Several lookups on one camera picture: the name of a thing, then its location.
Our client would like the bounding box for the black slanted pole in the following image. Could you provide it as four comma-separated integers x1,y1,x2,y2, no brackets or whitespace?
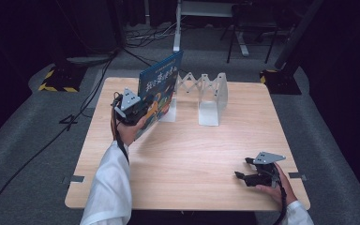
274,0,324,71

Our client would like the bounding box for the person's right hand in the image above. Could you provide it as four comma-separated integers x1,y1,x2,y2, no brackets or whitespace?
255,162,298,208

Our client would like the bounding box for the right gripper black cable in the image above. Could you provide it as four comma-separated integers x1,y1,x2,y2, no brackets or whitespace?
273,174,289,225

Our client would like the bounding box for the black chair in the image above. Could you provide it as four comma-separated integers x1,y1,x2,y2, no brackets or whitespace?
219,2,283,65

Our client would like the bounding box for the person's left hand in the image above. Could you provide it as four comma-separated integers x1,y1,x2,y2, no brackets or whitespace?
115,115,148,147

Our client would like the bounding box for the black stand base striped edge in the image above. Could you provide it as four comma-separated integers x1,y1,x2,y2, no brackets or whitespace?
37,66,88,94
259,67,303,96

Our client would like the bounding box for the white expandable book rack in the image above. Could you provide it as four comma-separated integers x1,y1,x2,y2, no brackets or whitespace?
159,71,230,128

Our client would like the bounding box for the white metal desk frame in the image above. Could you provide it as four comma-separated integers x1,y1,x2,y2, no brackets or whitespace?
172,0,251,58

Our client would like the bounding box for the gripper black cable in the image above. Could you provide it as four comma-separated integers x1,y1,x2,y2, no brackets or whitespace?
110,91,131,166
273,174,289,225

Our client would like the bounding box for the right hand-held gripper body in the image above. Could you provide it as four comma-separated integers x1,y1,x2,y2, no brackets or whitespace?
244,151,287,188

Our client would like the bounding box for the long black floor cable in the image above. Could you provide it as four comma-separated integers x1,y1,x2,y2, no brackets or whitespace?
0,46,120,225

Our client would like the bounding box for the bundle of floor cables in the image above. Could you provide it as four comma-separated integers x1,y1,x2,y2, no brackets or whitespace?
126,21,182,49

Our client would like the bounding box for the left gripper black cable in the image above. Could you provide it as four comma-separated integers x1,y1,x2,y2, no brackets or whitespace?
110,91,131,166

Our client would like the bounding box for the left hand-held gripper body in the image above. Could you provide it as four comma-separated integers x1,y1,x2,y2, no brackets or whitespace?
113,87,147,127

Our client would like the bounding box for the blue picture book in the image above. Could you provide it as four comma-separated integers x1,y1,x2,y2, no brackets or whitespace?
135,50,184,141

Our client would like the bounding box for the grey tape strip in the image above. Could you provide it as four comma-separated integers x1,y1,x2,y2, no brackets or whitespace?
288,172,308,182

